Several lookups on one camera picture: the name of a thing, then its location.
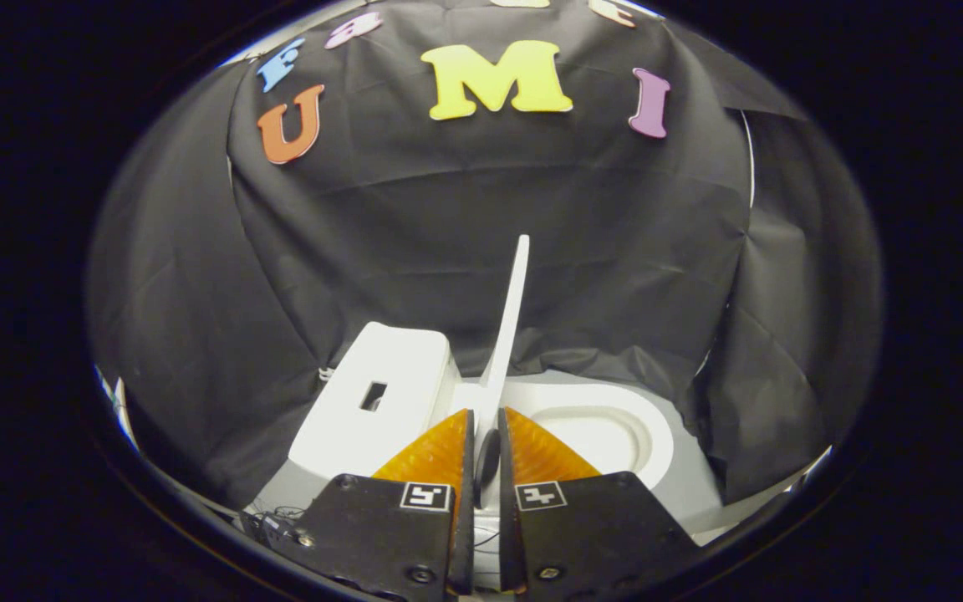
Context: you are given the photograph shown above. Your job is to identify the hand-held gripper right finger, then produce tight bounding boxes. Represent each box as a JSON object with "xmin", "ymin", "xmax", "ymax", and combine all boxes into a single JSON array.
[{"xmin": 497, "ymin": 407, "xmax": 701, "ymax": 598}]

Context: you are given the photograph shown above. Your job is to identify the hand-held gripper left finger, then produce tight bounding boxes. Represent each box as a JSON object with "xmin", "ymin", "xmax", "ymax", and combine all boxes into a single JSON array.
[{"xmin": 281, "ymin": 408, "xmax": 476, "ymax": 599}]

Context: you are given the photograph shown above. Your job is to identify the white toilet lid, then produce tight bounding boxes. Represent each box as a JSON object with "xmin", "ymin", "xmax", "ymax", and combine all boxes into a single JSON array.
[{"xmin": 475, "ymin": 235, "xmax": 531, "ymax": 513}]

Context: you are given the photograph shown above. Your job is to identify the white toilet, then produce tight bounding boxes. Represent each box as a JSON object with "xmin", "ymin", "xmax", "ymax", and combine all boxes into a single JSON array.
[{"xmin": 288, "ymin": 321, "xmax": 676, "ymax": 513}]

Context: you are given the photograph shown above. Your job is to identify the black backdrop cloth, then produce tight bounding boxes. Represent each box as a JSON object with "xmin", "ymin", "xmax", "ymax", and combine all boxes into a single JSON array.
[{"xmin": 87, "ymin": 0, "xmax": 884, "ymax": 511}]

